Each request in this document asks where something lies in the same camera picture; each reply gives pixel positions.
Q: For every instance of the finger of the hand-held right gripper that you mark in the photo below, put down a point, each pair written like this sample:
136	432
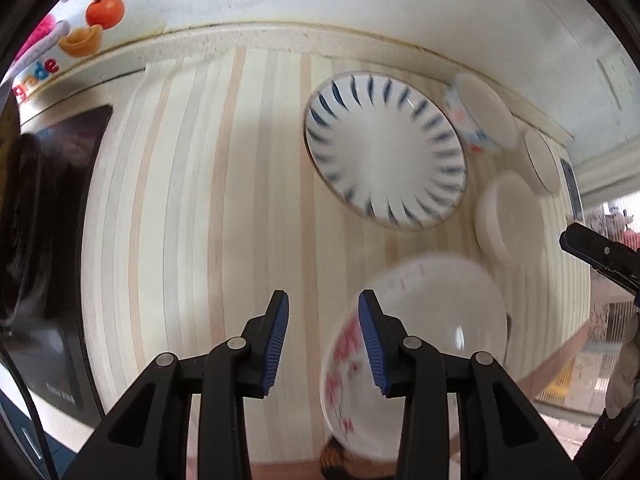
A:
605	252

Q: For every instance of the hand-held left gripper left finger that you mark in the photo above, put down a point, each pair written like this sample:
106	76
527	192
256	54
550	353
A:
275	345

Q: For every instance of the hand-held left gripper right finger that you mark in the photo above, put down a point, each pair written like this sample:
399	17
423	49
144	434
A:
372	345

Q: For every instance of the red floral white bowl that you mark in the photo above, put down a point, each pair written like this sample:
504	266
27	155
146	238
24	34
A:
450	320

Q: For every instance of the blue rimmed white bowl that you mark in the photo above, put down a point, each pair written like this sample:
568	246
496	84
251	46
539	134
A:
470	115

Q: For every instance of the blue striped white plate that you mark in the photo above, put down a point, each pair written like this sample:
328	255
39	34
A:
385	152

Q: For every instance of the person's right hand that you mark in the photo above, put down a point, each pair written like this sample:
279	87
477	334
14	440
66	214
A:
625	370

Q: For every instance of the striped cat print tablecloth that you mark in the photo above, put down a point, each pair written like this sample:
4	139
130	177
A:
200	210

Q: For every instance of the black gas cooktop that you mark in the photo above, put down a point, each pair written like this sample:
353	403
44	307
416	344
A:
60	350

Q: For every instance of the pink fuzzy letter sticker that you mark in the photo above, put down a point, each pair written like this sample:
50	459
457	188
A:
42	35

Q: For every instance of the white wall socket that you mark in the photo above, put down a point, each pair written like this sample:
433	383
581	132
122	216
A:
616	80

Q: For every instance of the orange ingot wall sticker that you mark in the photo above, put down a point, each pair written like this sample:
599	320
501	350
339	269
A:
80	44

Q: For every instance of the colourful letters wall sticker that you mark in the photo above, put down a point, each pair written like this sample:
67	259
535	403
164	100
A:
37	75

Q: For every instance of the orange fruit wall sticker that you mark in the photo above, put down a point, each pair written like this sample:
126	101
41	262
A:
105	10

